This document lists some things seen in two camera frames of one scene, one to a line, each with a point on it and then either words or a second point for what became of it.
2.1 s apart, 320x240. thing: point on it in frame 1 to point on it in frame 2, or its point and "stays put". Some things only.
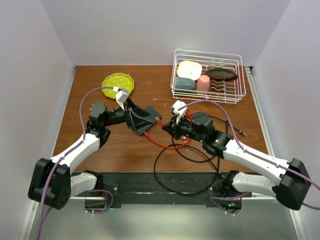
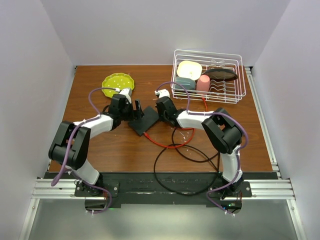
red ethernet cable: (159, 144) to (205, 103)
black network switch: (154, 115) stays put
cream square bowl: (189, 69) stays put
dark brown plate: (221, 74) stays put
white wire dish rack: (207, 76) stays put
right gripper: (173, 129) to (159, 116)
